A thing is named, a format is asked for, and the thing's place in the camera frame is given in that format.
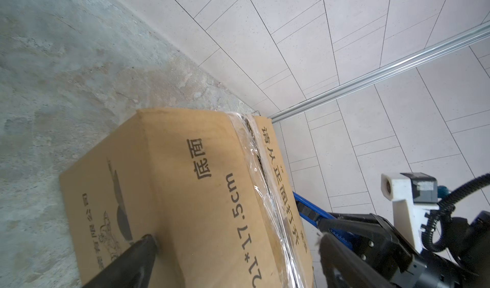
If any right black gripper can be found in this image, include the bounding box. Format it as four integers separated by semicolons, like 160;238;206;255
317;211;489;287

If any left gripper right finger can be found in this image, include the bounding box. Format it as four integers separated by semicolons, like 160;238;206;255
319;233;393;288

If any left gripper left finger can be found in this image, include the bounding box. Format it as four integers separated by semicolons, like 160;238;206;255
83;234;158;288

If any blue utility knife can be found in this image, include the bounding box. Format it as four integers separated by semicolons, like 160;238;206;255
293;192;356;250

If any brown cardboard express box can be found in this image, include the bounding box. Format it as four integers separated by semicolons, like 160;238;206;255
59;108;314;287

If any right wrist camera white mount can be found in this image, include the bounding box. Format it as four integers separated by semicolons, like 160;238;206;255
381;173;439;252

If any right corner aluminium post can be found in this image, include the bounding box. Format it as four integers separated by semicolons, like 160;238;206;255
270;22;489;123

